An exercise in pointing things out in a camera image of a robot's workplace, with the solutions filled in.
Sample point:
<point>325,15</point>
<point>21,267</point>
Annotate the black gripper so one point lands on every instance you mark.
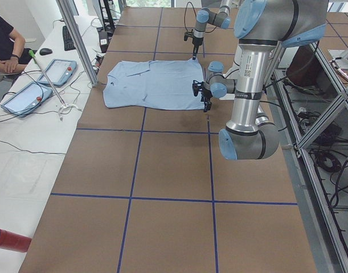
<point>204,96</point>
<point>196,41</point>

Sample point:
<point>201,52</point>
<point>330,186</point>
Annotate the light blue t-shirt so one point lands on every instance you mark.
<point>164,85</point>

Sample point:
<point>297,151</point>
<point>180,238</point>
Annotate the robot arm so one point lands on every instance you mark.
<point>204,17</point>
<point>260,26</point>

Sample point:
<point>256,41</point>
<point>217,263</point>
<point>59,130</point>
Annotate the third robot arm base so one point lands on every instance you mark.
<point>339,58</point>

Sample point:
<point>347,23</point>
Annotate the orange terminal block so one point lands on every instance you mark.
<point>98,60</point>

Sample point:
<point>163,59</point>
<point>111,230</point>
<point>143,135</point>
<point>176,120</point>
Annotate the black keyboard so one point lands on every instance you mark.
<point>67,39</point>

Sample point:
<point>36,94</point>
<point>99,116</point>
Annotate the upper teach pendant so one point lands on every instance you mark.
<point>59,71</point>

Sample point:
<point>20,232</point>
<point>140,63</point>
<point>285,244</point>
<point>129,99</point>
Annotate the teach pendant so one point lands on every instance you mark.
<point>59,71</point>
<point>27,99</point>

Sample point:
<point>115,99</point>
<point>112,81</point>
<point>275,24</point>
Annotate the metal reacher grabber tool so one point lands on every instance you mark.
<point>43,79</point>

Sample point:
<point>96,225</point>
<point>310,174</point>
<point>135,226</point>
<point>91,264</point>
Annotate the black computer mouse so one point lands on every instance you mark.
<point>45,51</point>

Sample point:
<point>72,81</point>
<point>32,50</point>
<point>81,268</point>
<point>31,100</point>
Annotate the lower teach pendant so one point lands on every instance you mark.
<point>27,99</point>

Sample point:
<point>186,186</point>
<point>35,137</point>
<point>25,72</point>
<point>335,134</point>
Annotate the seated person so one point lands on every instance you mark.
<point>14,56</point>

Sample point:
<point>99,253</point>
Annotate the red cylinder bottle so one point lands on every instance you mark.
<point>14,242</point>

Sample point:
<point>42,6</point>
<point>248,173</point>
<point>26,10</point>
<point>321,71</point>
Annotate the aluminium frame rack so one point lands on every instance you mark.
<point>314,106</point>

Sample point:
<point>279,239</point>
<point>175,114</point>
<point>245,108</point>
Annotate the aluminium frame post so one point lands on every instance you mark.
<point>73,29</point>

